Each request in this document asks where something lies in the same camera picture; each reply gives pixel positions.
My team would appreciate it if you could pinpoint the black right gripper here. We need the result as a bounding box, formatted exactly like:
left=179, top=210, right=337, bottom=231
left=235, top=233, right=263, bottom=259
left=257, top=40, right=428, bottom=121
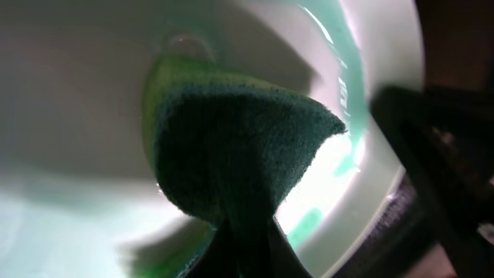
left=370, top=86, right=493, bottom=277

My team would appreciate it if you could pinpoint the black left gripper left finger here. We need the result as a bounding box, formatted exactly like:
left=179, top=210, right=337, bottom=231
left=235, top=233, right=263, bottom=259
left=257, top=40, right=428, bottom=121
left=184, top=220, right=239, bottom=278

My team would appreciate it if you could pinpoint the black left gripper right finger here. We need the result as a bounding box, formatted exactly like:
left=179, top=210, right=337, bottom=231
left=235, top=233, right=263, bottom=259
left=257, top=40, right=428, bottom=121
left=267, top=218, right=312, bottom=278

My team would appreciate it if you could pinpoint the green scrubbing sponge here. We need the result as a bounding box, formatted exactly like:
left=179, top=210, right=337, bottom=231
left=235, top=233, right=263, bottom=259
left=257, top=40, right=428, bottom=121
left=142, top=55, right=346, bottom=240

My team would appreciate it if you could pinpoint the pale green back plate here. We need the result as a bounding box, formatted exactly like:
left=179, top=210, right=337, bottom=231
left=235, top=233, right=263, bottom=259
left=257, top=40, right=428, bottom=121
left=1, top=0, right=423, bottom=277

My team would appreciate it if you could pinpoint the round black serving tray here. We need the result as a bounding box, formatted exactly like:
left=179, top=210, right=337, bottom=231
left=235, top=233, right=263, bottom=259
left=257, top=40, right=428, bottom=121
left=334, top=175, right=436, bottom=278

